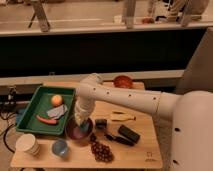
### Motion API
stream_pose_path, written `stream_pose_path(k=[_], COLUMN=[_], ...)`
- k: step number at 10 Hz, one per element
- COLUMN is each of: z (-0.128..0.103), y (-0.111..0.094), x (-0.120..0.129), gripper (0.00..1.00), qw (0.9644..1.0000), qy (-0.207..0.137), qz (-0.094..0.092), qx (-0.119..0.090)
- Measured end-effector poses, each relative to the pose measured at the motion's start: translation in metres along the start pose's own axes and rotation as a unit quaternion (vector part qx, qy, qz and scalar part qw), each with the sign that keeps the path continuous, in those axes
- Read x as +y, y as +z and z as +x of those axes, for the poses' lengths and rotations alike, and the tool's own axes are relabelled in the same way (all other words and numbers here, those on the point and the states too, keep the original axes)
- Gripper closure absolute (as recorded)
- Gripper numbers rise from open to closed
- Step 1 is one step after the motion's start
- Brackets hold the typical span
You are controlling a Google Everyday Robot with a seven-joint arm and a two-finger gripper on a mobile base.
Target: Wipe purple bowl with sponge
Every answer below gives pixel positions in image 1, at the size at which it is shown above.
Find black rectangular block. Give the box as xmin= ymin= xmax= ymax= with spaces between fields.
xmin=118 ymin=125 xmax=140 ymax=143

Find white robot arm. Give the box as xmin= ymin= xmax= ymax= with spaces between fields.
xmin=75 ymin=73 xmax=213 ymax=171

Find orange bowl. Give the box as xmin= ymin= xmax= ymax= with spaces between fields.
xmin=113 ymin=75 xmax=133 ymax=89

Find small black box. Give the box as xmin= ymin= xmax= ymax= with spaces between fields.
xmin=95 ymin=119 xmax=107 ymax=130

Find white paper cup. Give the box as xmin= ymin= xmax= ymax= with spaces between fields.
xmin=15 ymin=134 xmax=40 ymax=155

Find yellow banana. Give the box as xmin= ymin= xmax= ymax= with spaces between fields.
xmin=110 ymin=111 xmax=136 ymax=121

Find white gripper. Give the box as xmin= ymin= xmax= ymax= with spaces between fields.
xmin=74 ymin=98 xmax=95 ymax=126

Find orange apple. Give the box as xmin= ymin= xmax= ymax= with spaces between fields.
xmin=51 ymin=95 xmax=63 ymax=107

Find purple bowl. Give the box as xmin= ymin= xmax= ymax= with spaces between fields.
xmin=65 ymin=118 xmax=93 ymax=146

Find blue cup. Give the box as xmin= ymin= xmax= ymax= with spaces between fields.
xmin=52 ymin=139 xmax=69 ymax=158

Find red sausage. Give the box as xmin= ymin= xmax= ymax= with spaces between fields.
xmin=36 ymin=115 xmax=58 ymax=125

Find bunch of dark grapes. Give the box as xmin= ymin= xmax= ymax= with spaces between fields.
xmin=90 ymin=134 xmax=114 ymax=163

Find blue sponge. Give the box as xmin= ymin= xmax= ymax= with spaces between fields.
xmin=80 ymin=121 xmax=89 ymax=132

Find black cables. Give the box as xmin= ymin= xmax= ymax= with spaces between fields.
xmin=0 ymin=87 xmax=21 ymax=154

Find black handled tool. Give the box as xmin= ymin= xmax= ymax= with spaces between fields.
xmin=104 ymin=134 xmax=134 ymax=146

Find green plastic tray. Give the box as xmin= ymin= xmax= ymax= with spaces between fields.
xmin=16 ymin=86 xmax=75 ymax=136

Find grey cloth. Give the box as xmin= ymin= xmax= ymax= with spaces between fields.
xmin=47 ymin=104 xmax=67 ymax=119

